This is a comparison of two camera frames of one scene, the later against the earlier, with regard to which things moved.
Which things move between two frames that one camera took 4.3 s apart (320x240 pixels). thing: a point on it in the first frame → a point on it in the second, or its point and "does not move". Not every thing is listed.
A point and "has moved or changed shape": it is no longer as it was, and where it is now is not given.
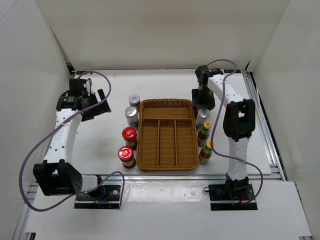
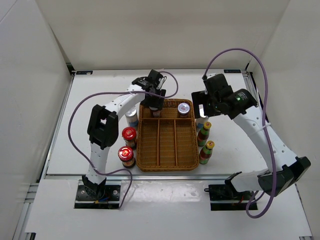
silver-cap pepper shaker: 131,115 does not move
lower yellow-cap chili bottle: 205,153 does not move
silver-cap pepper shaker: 202,116 does not move
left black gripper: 99,109 → 158,103
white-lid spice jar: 134,100 has moved or changed shape
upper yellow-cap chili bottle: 203,134 does not move
